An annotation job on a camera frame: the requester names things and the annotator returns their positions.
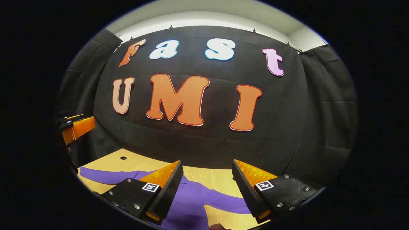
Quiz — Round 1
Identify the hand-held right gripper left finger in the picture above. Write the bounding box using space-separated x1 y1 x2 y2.
93 160 185 224

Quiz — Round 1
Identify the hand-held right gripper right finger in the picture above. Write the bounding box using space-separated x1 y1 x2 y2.
231 159 326 225

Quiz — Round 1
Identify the purple shirt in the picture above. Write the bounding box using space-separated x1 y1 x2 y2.
79 166 253 230

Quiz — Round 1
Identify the black backdrop cloth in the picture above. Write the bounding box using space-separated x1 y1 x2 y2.
58 25 359 192

